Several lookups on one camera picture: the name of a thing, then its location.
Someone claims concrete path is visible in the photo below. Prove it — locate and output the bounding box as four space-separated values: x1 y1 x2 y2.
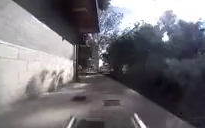
0 73 198 128

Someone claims dark manhole cover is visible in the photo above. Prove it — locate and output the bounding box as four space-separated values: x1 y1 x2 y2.
71 94 88 102
103 99 122 108

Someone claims robot's own part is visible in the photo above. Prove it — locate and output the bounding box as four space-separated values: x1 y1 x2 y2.
132 112 148 128
65 115 77 128

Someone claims dark hedge of bushes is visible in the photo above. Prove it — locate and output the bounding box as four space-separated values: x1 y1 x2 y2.
105 9 205 128

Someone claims tall leafy tree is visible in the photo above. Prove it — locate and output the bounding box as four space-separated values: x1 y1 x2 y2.
85 3 125 68

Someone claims grey block wall building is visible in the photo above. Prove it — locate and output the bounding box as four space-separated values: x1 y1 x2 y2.
0 0 102 113

